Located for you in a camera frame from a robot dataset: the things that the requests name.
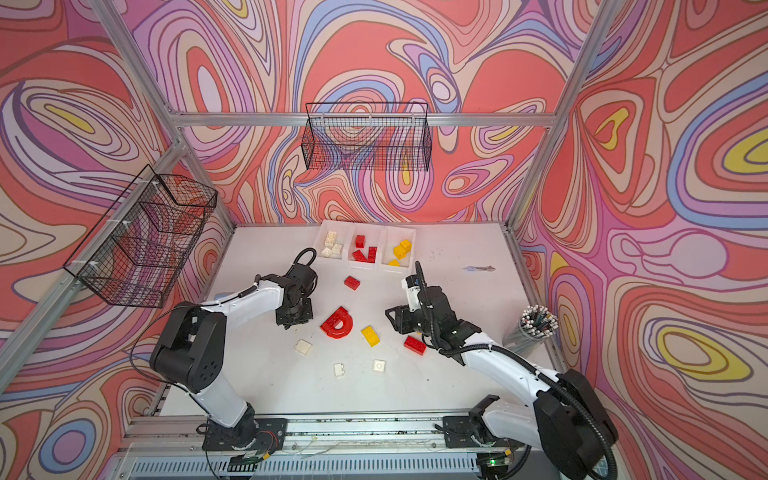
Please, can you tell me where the white plastic bin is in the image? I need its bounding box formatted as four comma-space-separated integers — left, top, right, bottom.
312, 220, 353, 264
378, 226, 416, 275
347, 223, 384, 270

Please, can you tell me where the right white plastic bin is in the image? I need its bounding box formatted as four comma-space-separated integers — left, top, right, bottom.
378, 226, 416, 275

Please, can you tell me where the small pen on table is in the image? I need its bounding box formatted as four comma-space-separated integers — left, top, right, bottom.
464, 265, 496, 272

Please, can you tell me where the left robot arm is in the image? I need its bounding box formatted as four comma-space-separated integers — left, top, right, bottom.
149, 247, 318, 450

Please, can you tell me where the cup of pens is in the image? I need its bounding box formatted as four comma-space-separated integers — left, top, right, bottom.
503, 305, 559, 357

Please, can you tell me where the black wire basket left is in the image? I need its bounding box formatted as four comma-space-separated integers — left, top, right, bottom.
63, 166, 218, 308

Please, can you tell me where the black wire basket back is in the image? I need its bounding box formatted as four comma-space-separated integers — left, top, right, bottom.
301, 101, 432, 172

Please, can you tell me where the middle white plastic bin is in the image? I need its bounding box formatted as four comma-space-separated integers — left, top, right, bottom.
347, 223, 384, 270

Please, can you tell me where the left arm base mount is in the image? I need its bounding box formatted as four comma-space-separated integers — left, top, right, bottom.
196, 418, 288, 479

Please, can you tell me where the black wire basket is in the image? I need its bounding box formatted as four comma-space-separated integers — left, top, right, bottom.
301, 101, 432, 172
63, 166, 218, 308

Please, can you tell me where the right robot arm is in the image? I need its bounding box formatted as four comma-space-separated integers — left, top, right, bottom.
385, 264, 619, 479

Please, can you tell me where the left white plastic bin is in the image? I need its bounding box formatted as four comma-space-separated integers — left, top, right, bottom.
312, 220, 353, 264

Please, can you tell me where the red arch lego piece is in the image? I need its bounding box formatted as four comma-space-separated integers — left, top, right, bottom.
320, 306, 354, 339

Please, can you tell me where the cream long lego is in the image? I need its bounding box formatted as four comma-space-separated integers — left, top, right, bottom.
324, 231, 337, 248

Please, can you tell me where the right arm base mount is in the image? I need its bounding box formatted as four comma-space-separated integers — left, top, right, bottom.
433, 415, 532, 479

